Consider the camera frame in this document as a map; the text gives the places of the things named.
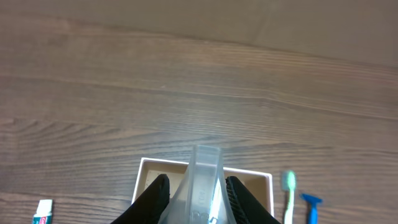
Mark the white cardboard box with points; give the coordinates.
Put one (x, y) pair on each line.
(258, 183)

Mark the clear soap bottle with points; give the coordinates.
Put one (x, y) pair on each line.
(201, 197)

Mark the green toothpaste tube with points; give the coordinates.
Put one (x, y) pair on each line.
(43, 213)

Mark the green white toothbrush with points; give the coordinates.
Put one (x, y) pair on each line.
(288, 182)

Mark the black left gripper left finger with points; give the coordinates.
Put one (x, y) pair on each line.
(148, 208)

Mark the blue disposable razor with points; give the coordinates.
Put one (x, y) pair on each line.
(312, 202)

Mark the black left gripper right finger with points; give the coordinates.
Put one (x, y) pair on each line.
(245, 207)

